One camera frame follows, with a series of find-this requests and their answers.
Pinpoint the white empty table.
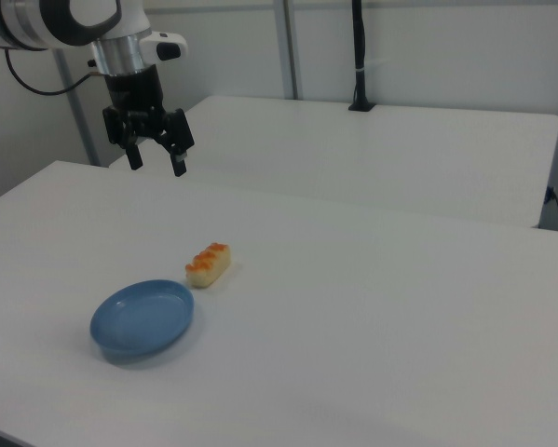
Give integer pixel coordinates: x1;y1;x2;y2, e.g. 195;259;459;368
107;94;558;230

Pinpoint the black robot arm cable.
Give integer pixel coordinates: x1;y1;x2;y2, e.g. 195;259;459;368
4;47;103;98

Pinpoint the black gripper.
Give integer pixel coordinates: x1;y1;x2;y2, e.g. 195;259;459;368
102;63;197;178

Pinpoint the black camera stand pole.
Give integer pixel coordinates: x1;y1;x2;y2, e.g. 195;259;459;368
347;0;378;114

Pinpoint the bread with orange topping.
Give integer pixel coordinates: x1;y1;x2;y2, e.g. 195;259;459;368
184;241;234;291

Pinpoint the blue plate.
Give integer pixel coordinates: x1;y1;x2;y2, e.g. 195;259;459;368
88;278;197;366

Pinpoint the aluminium frame post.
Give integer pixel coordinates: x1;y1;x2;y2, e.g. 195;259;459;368
51;47;101;167
273;0;305;101

